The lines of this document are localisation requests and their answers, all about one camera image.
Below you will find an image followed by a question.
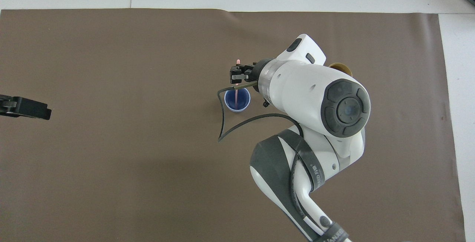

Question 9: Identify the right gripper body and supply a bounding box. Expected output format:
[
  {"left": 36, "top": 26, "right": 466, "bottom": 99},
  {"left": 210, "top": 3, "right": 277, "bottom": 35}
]
[{"left": 248, "top": 58, "right": 274, "bottom": 84}]

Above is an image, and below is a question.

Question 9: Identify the pink chopstick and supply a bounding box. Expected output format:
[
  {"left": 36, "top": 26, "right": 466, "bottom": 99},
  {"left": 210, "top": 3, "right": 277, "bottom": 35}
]
[{"left": 234, "top": 59, "right": 241, "bottom": 108}]

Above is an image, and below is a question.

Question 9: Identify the blue cup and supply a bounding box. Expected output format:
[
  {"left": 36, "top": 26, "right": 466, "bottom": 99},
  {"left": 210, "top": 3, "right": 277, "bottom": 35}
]
[{"left": 224, "top": 87, "right": 251, "bottom": 113}]

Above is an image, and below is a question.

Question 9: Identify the yellow cup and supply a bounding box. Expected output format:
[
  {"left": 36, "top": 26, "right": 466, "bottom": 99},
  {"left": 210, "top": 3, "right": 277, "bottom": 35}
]
[{"left": 328, "top": 62, "right": 353, "bottom": 78}]

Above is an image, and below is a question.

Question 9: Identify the black cable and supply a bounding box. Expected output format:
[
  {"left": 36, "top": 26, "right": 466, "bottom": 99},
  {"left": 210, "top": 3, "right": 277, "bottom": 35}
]
[{"left": 217, "top": 81, "right": 305, "bottom": 143}]

